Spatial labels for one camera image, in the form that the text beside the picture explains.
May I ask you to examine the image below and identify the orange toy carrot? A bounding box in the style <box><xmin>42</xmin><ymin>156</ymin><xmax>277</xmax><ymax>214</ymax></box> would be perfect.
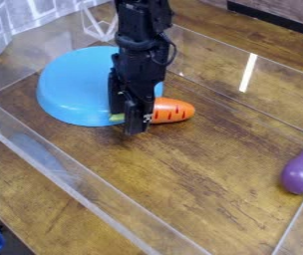
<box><xmin>107</xmin><ymin>97</ymin><xmax>196</xmax><ymax>126</ymax></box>

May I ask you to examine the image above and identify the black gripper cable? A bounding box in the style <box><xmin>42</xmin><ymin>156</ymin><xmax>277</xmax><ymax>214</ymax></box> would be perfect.
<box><xmin>150</xmin><ymin>31</ymin><xmax>177</xmax><ymax>67</ymax></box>

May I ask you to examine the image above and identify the blue upturned bowl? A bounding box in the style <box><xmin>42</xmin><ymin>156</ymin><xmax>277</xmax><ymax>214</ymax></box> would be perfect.
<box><xmin>35</xmin><ymin>45</ymin><xmax>164</xmax><ymax>128</ymax></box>

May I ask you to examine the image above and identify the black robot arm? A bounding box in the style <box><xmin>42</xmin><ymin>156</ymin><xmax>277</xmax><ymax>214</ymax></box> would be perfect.
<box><xmin>107</xmin><ymin>0</ymin><xmax>176</xmax><ymax>135</ymax></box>

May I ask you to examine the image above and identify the white curtain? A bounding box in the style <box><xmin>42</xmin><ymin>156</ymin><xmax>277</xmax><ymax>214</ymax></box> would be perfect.
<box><xmin>0</xmin><ymin>0</ymin><xmax>109</xmax><ymax>54</ymax></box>

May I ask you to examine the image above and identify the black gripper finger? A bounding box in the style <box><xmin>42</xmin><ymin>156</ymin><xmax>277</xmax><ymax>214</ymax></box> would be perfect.
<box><xmin>107</xmin><ymin>68</ymin><xmax>125</xmax><ymax>115</ymax></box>
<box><xmin>124</xmin><ymin>97</ymin><xmax>154</xmax><ymax>135</ymax></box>

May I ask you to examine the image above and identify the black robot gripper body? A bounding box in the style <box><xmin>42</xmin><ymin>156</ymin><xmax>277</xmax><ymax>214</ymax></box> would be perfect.
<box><xmin>109</xmin><ymin>46</ymin><xmax>168</xmax><ymax>105</ymax></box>

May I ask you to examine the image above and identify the clear acrylic enclosure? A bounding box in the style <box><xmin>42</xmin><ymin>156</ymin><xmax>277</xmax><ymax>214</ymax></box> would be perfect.
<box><xmin>0</xmin><ymin>0</ymin><xmax>303</xmax><ymax>255</ymax></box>

